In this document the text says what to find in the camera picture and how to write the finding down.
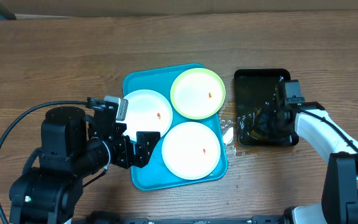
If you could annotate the green yellow sponge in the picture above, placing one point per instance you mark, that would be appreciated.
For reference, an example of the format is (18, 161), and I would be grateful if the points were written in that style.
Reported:
(260, 128)

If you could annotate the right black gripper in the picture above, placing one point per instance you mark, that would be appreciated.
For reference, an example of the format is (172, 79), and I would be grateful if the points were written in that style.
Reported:
(268, 119)

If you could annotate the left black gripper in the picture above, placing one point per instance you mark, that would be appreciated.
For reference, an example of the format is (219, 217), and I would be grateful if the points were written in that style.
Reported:
(143, 155)

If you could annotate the teal plastic tray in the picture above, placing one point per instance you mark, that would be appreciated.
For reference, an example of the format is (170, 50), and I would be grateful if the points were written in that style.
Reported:
(156, 175)

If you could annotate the light green plate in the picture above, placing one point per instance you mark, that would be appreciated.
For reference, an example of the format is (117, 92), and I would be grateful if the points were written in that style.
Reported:
(197, 93)

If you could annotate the black rectangular tray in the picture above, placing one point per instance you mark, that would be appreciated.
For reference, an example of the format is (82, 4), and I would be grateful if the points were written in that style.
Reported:
(257, 89)

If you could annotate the white plate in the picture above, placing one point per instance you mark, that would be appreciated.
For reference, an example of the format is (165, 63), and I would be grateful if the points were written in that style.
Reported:
(191, 150)
(147, 110)

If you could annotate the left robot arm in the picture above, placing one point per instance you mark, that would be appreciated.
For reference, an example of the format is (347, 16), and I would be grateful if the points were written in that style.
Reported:
(74, 146)

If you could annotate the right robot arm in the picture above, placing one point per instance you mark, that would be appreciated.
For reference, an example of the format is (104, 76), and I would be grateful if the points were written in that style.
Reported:
(311, 122)

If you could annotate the white plate front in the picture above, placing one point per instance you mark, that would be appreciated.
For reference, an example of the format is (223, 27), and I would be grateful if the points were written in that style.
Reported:
(191, 150)

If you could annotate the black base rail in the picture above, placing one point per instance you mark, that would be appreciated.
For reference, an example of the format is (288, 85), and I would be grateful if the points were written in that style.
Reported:
(99, 217)

